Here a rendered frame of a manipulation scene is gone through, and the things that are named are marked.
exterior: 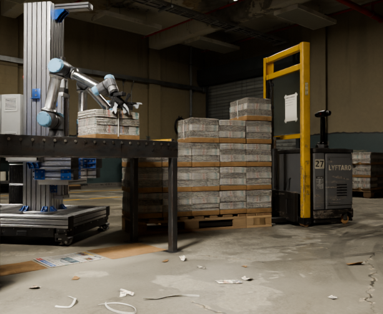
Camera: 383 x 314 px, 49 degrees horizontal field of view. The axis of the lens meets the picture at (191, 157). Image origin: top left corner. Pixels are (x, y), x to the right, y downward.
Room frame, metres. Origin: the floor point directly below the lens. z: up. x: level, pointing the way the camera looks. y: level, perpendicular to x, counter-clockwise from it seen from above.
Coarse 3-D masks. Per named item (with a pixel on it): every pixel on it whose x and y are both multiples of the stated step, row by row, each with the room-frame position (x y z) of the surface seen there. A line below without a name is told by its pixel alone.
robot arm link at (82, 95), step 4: (76, 84) 4.10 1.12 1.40; (80, 88) 4.02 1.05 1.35; (80, 92) 4.04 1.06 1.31; (84, 92) 4.05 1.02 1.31; (80, 96) 4.04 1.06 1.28; (84, 96) 4.05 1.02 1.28; (80, 100) 4.04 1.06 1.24; (84, 100) 4.05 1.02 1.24; (80, 104) 4.04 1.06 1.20; (84, 104) 4.05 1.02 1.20; (80, 108) 4.04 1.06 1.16; (84, 108) 4.05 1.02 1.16; (76, 128) 4.10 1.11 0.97
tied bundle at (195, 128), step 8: (192, 120) 3.97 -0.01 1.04; (200, 120) 4.00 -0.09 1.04; (208, 120) 4.03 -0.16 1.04; (216, 120) 4.06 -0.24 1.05; (184, 128) 4.14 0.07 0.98; (192, 128) 3.97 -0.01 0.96; (200, 128) 4.00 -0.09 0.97; (208, 128) 4.04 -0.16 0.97; (216, 128) 4.08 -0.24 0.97; (184, 136) 4.15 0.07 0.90; (192, 136) 3.97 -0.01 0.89; (200, 136) 4.00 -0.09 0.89; (208, 136) 4.03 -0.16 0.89; (216, 136) 4.06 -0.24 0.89
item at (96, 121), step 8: (80, 112) 3.20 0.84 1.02; (88, 112) 3.11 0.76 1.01; (96, 112) 3.03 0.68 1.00; (104, 112) 3.07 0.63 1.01; (112, 112) 3.11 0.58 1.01; (80, 120) 3.20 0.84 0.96; (88, 120) 3.12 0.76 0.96; (96, 120) 3.03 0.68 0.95; (104, 120) 3.07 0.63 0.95; (112, 120) 3.12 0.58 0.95; (80, 128) 3.21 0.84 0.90; (88, 128) 3.12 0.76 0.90; (96, 128) 3.03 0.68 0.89; (104, 128) 3.08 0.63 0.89; (112, 128) 3.13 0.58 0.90
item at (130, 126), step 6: (126, 114) 3.19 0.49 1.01; (132, 114) 3.23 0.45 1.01; (138, 114) 3.26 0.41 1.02; (126, 120) 3.19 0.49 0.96; (132, 120) 3.23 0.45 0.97; (138, 120) 3.27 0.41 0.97; (126, 126) 3.20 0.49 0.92; (132, 126) 3.23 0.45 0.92; (138, 126) 3.27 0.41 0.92; (126, 132) 3.20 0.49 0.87; (132, 132) 3.24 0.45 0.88; (138, 132) 3.27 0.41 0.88
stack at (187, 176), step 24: (192, 144) 3.97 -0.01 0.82; (216, 144) 4.06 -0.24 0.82; (240, 144) 4.16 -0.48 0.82; (144, 168) 3.79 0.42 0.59; (192, 168) 3.97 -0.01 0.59; (216, 168) 4.05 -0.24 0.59; (240, 168) 4.15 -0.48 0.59; (192, 192) 3.98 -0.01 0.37; (216, 192) 4.06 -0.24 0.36; (240, 192) 4.16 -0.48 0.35; (192, 216) 4.03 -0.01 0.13; (216, 216) 4.06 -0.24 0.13; (240, 216) 4.15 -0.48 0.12
